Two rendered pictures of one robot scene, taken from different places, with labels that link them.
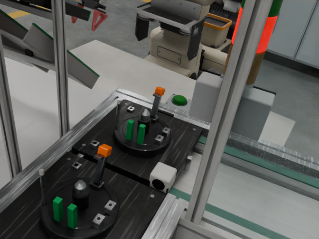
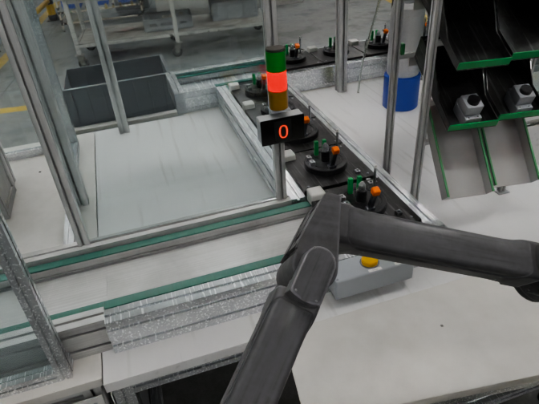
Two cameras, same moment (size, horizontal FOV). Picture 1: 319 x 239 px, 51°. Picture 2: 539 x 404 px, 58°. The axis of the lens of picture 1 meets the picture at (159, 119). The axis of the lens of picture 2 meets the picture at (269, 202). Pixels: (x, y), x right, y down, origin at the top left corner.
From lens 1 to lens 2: 1.65 m
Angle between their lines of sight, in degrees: 103
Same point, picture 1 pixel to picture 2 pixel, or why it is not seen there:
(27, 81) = not seen: outside the picture
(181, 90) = (467, 342)
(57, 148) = (385, 175)
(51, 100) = (497, 229)
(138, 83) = (509, 310)
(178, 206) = (293, 195)
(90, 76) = (443, 186)
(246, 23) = not seen: hidden behind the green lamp
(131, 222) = (301, 175)
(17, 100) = (507, 212)
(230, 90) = not seen: hidden behind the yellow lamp
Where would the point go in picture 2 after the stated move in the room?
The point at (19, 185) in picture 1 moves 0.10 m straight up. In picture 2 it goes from (366, 160) to (368, 133)
